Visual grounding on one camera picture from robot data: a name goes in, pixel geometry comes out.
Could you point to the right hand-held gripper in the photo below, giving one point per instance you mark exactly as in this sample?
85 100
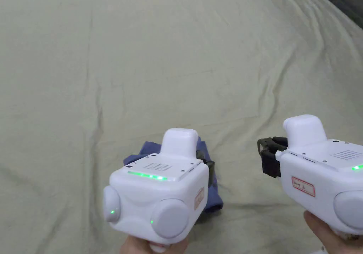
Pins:
323 180

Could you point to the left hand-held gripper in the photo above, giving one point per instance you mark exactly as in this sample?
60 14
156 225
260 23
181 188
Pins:
158 186

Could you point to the dark blue shirt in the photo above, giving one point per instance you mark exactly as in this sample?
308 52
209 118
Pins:
213 191

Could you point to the person's left hand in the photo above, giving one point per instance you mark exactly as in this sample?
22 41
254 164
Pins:
136 245

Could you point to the person's right hand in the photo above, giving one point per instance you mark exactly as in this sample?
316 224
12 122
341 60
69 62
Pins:
326 237

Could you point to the bed with pale green sheet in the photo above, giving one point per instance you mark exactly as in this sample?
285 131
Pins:
141 67

